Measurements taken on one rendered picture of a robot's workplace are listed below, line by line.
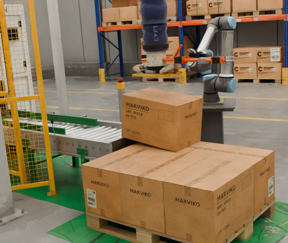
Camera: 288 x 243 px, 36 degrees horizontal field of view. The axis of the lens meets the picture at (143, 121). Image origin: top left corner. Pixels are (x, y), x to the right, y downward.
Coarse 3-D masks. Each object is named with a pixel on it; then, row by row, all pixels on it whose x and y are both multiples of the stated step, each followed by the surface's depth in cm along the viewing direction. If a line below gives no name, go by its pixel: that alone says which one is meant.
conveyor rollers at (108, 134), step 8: (8, 120) 553; (24, 120) 549; (32, 120) 548; (40, 120) 537; (72, 128) 482; (80, 128) 479; (88, 128) 476; (96, 128) 473; (104, 128) 479; (80, 136) 442; (88, 136) 449; (96, 136) 445; (104, 136) 441; (112, 136) 438; (120, 136) 434
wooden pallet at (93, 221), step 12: (96, 216) 355; (252, 216) 332; (96, 228) 358; (108, 228) 356; (144, 228) 325; (240, 228) 316; (252, 228) 333; (132, 240) 335; (144, 240) 327; (156, 240) 327; (180, 240) 305; (228, 240) 302; (240, 240) 326
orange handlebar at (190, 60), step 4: (168, 56) 405; (144, 60) 390; (164, 60) 377; (168, 60) 374; (172, 60) 372; (184, 60) 365; (188, 60) 362; (192, 60) 360; (196, 60) 358; (208, 60) 351; (224, 60) 345
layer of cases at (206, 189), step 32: (96, 160) 362; (128, 160) 356; (160, 160) 351; (192, 160) 345; (224, 160) 341; (256, 160) 335; (96, 192) 349; (128, 192) 327; (160, 192) 308; (192, 192) 290; (224, 192) 292; (256, 192) 334; (160, 224) 314; (192, 224) 296; (224, 224) 296
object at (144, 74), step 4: (144, 72) 383; (156, 72) 375; (136, 76) 385; (140, 76) 382; (144, 76) 379; (148, 76) 376; (152, 76) 374; (156, 76) 371; (160, 76) 369; (164, 76) 367
